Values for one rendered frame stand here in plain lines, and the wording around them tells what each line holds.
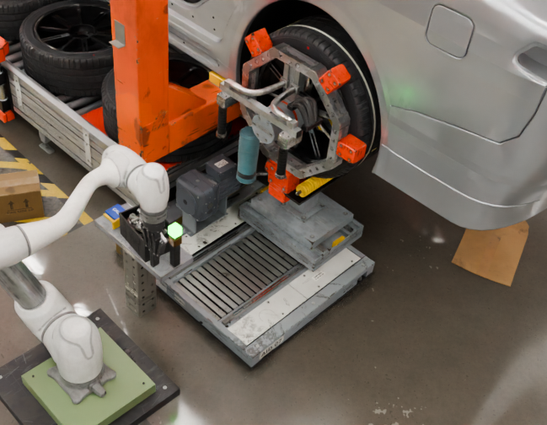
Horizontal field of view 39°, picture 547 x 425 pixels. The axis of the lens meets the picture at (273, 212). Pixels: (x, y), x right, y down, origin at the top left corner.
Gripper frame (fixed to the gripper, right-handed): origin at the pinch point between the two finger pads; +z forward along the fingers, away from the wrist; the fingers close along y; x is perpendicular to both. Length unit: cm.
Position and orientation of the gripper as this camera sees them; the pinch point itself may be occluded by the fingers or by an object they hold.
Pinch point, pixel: (154, 257)
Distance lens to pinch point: 279.5
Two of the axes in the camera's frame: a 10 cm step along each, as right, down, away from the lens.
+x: 6.9, -4.5, 5.6
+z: -0.9, 7.2, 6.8
